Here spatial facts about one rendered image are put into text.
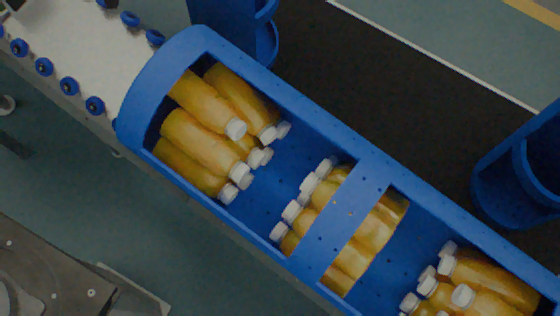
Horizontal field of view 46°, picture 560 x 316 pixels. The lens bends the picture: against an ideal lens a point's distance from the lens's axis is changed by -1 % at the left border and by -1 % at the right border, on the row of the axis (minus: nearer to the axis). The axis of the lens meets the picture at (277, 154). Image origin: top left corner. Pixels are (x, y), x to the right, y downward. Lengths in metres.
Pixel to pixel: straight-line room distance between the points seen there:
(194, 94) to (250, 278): 1.18
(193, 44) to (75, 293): 0.51
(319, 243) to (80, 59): 0.74
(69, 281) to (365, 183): 0.58
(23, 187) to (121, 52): 1.08
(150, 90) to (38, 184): 1.37
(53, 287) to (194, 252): 1.10
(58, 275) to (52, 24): 0.61
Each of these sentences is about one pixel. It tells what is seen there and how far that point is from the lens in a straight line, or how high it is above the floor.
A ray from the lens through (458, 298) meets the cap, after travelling 1.21.
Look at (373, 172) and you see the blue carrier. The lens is 1.14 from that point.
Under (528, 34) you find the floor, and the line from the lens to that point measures 2.76.
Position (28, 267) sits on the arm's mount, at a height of 1.06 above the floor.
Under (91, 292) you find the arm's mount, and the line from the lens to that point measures 1.28.
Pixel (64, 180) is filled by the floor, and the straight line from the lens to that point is 2.48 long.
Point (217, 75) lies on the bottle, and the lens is 1.28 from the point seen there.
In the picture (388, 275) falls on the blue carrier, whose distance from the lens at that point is 1.38.
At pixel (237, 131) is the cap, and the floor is 1.16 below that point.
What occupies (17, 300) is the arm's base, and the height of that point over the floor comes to 1.10.
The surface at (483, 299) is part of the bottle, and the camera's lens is 1.22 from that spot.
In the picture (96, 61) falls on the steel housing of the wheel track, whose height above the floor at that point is 0.93.
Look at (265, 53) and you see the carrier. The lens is 2.35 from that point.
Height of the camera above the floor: 2.31
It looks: 75 degrees down
